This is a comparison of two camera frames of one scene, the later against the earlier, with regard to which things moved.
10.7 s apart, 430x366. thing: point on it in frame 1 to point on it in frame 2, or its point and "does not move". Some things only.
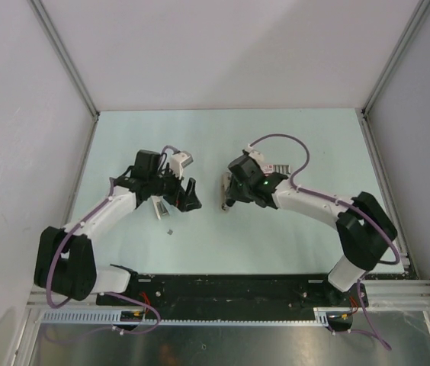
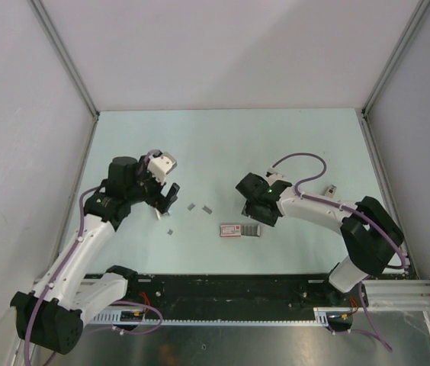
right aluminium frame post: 421,8 does not move
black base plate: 238,296 does not move
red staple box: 269,168 to 239,230
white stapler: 225,183 to 158,215
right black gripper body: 244,191 to 251,209
